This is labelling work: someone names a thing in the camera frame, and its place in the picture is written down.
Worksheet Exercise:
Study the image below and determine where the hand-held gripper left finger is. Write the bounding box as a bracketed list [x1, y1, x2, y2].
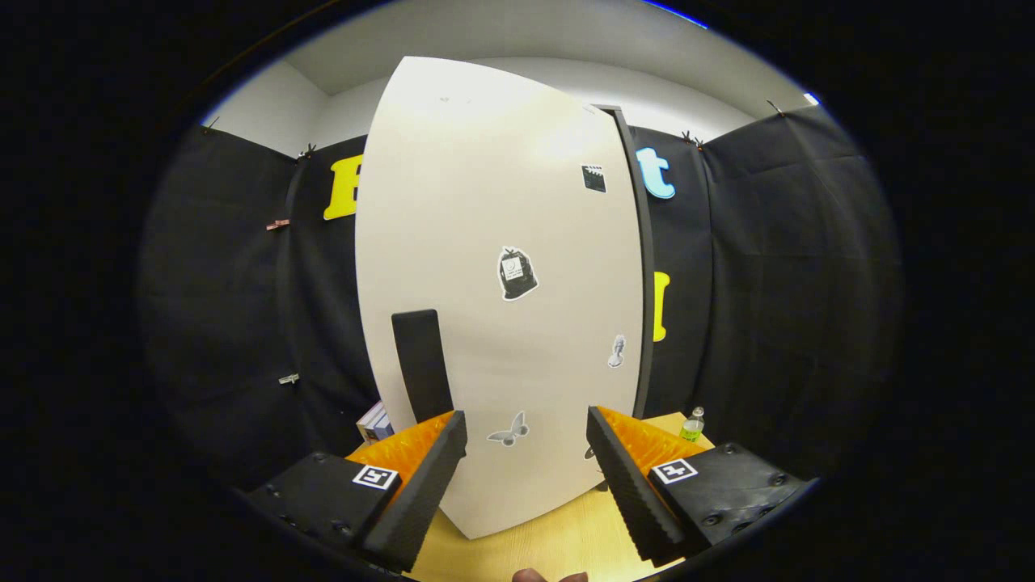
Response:
[243, 410, 469, 573]

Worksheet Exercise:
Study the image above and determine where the black cabinet door handle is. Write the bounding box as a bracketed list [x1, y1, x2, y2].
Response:
[391, 309, 455, 425]

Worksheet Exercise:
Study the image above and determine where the white book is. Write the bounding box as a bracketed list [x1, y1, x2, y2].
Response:
[356, 400, 389, 445]

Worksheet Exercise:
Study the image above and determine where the black backdrop cloth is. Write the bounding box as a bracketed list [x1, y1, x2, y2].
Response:
[137, 105, 902, 494]

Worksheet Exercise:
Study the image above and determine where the dark-framed shoe cabinet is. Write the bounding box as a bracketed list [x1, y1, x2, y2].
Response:
[594, 103, 657, 421]

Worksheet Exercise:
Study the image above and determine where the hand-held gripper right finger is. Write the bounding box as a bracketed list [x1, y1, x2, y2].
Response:
[586, 406, 818, 567]

